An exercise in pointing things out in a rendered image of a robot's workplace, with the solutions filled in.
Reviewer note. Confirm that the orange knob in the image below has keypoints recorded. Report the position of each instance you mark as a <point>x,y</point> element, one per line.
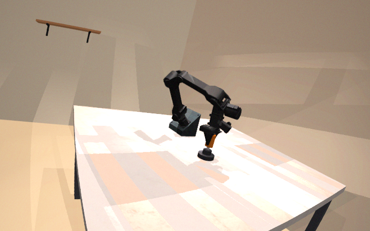
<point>211,142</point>

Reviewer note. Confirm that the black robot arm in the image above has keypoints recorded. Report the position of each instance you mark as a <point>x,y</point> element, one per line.
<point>213,94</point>

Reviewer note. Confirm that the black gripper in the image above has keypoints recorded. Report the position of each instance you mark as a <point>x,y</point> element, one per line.
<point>209,128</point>

